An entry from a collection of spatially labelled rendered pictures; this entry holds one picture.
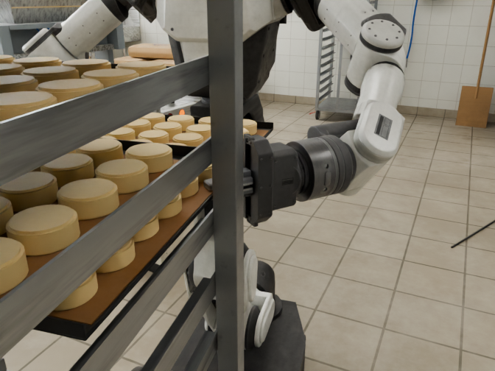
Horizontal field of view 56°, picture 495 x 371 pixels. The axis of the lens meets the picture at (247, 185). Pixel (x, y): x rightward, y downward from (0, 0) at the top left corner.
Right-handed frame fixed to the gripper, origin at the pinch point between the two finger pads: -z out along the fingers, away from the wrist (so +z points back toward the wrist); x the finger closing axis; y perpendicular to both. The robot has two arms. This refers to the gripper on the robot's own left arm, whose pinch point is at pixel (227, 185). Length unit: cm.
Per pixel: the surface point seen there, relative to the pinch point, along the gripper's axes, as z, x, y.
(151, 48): 155, -36, -527
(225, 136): -3.3, 8.9, 6.5
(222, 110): -3.5, 11.8, 6.3
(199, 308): -8.2, -10.9, 8.8
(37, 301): -24.8, 6.8, 25.5
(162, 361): -15.1, -10.1, 15.8
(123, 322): -19.1, -1.0, 19.8
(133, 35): 161, -27, -622
